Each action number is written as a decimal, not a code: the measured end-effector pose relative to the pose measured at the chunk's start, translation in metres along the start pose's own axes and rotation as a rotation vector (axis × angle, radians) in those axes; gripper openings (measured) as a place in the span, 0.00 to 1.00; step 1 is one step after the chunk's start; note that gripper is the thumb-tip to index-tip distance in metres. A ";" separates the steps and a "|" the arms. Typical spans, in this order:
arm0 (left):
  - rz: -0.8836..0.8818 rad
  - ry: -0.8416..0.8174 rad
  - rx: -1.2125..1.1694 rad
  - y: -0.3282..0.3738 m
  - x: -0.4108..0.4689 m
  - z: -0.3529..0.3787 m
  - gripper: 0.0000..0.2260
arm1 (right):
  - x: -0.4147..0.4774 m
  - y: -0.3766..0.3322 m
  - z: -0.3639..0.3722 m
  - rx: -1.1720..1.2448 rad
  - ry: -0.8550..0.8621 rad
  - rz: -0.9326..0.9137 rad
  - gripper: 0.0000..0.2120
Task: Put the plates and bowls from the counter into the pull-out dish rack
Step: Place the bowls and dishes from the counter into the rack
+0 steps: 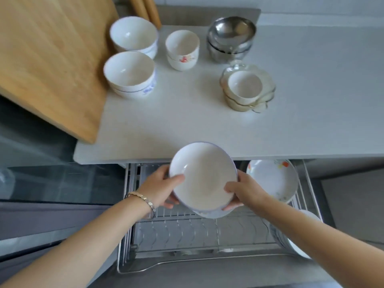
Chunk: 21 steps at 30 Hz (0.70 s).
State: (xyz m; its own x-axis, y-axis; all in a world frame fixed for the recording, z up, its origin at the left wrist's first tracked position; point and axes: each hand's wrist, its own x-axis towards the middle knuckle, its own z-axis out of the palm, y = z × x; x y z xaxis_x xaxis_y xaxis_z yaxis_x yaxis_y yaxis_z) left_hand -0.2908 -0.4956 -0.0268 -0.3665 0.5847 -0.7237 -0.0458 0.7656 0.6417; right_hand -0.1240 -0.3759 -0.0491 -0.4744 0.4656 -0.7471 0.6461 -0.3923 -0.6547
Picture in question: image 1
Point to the person's right thumb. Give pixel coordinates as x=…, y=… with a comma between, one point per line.
x=231, y=187

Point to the person's left forearm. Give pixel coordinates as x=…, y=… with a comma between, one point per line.
x=84, y=242

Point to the white floral print plate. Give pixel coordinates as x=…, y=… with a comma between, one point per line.
x=274, y=179

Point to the white blue-striped plate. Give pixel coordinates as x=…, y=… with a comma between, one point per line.
x=288, y=239

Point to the person's left thumb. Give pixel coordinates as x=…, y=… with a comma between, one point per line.
x=177, y=179

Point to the person's right forearm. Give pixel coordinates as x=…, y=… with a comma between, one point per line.
x=324, y=245

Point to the wooden rolling pin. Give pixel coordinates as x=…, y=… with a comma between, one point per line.
x=152, y=10
x=138, y=7

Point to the small plain white bowl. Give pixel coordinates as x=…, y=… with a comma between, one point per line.
x=244, y=83

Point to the person's left hand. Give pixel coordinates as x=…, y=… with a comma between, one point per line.
x=154, y=188

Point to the wooden cutting board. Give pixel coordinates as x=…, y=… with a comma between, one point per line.
x=51, y=56

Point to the stainless steel bowl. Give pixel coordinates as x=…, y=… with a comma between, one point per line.
x=232, y=28
x=222, y=53

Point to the small white red-print bowl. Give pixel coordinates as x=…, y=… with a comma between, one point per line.
x=182, y=43
x=183, y=65

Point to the white bowl blue pattern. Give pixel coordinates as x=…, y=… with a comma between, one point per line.
x=129, y=68
x=133, y=32
x=153, y=50
x=144, y=93

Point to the dark glass stove top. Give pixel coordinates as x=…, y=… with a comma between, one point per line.
x=45, y=164

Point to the person's right hand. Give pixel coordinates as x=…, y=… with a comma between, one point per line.
x=250, y=194

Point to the large white blue-rimmed bowl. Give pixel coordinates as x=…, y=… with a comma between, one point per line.
x=204, y=173

